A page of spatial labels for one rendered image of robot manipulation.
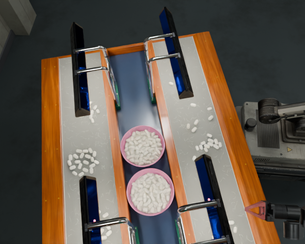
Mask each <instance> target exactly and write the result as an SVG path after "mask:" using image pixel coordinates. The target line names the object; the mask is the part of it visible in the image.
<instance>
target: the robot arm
mask: <svg viewBox="0 0 305 244"><path fill-rule="evenodd" d="M256 207H259V214H257V213H254V212H252V211H250V210H249V209H252V208H256ZM244 211H245V212H247V213H250V214H252V215H254V216H256V217H258V218H260V219H262V220H265V221H267V222H274V221H275V219H286V220H287V221H285V222H284V238H286V239H290V240H302V239H304V232H305V205H304V206H303V207H299V206H298V205H287V204H272V203H270V202H268V201H265V200H261V201H259V202H257V203H255V204H252V205H250V206H247V207H245V208H244ZM292 220H294V221H292Z"/></svg>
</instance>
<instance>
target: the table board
mask: <svg viewBox="0 0 305 244"><path fill-rule="evenodd" d="M195 34H196V33H195ZM195 34H189V35H184V36H178V38H185V37H191V36H194V35H195ZM162 41H165V39H160V40H154V41H152V43H156V42H162ZM107 50H108V53H109V56H115V55H120V54H126V53H132V52H138V51H143V50H144V45H143V43H137V44H131V45H125V46H118V47H112V48H107ZM96 52H100V50H95V51H89V52H85V54H91V53H96ZM68 57H71V55H66V56H60V57H58V58H59V59H62V58H68Z"/></svg>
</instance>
